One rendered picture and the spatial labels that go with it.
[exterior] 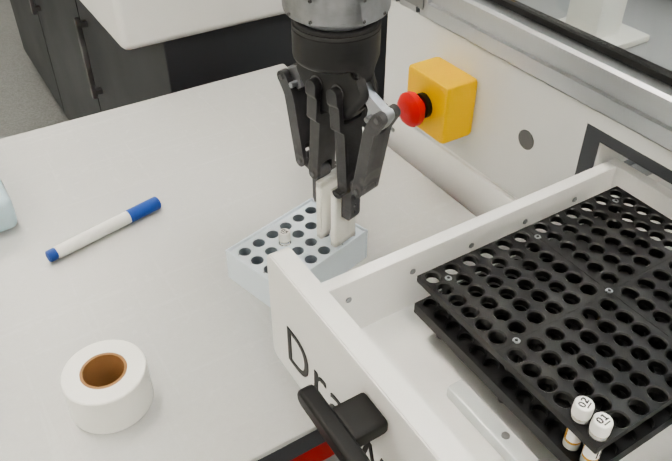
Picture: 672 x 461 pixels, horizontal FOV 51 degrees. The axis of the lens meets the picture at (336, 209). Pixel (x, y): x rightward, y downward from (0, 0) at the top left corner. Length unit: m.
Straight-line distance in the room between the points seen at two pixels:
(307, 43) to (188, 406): 0.32
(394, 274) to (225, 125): 0.49
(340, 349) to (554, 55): 0.37
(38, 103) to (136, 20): 1.72
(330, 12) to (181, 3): 0.61
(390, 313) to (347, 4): 0.25
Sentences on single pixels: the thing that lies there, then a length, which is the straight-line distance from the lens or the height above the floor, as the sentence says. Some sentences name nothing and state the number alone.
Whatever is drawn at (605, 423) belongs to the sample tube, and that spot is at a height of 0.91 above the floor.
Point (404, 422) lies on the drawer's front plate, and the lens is 0.42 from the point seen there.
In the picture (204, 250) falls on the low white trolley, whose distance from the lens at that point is 0.79.
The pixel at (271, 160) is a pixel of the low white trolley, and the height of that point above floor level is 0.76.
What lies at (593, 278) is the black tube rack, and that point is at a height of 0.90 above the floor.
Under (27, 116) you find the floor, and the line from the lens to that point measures 2.76.
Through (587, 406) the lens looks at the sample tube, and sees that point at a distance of 0.47.
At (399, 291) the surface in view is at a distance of 0.59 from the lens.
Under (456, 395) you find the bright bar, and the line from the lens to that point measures 0.54.
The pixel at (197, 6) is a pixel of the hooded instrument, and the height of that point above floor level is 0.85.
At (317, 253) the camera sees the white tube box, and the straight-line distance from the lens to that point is 0.72.
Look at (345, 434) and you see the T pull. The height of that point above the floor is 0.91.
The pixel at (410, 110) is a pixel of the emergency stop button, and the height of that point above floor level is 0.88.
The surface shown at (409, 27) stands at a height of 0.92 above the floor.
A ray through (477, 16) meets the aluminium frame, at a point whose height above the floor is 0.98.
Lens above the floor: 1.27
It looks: 38 degrees down
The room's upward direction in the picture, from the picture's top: straight up
